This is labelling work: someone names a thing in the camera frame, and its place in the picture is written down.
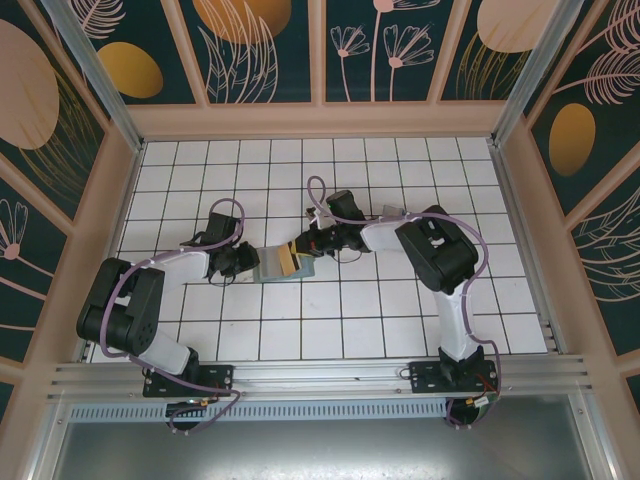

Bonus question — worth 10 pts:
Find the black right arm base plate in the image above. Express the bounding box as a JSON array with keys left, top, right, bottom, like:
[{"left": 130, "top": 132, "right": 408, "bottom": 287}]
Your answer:
[{"left": 408, "top": 360, "right": 501, "bottom": 397}]

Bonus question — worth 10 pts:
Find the grey metal panel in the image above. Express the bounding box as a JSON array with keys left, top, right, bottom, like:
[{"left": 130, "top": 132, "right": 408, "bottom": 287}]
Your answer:
[{"left": 49, "top": 394, "right": 609, "bottom": 480}]

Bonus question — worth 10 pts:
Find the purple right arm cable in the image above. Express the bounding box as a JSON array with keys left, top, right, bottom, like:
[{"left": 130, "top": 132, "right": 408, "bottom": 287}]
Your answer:
[{"left": 306, "top": 175, "right": 503, "bottom": 431}]

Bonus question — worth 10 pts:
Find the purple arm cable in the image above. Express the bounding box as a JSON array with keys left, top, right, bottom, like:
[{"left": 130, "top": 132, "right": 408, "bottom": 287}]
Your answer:
[
  {"left": 306, "top": 175, "right": 503, "bottom": 431},
  {"left": 99, "top": 198, "right": 247, "bottom": 435}
]

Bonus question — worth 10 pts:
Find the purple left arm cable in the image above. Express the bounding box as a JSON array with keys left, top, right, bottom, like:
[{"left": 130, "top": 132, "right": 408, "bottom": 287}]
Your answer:
[{"left": 99, "top": 198, "right": 247, "bottom": 435}]

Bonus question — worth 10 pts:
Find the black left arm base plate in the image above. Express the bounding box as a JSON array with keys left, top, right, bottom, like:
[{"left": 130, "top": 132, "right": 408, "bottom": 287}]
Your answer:
[{"left": 143, "top": 363, "right": 236, "bottom": 399}]

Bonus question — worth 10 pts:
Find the aluminium rail frame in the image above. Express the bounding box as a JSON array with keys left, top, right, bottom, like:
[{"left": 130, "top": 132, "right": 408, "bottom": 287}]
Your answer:
[{"left": 47, "top": 353, "right": 597, "bottom": 407}]

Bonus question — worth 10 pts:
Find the grey slotted cable duct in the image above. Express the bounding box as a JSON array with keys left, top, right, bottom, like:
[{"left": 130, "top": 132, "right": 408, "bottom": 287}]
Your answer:
[{"left": 67, "top": 402, "right": 451, "bottom": 422}]

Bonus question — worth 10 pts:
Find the gold credit card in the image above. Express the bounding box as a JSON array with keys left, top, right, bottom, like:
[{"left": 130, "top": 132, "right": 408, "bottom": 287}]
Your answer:
[{"left": 277, "top": 243, "right": 297, "bottom": 276}]

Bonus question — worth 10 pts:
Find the aluminium corner post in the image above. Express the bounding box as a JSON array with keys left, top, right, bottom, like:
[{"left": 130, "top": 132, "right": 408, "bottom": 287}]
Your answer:
[
  {"left": 42, "top": 0, "right": 147, "bottom": 154},
  {"left": 488, "top": 0, "right": 586, "bottom": 147}
]

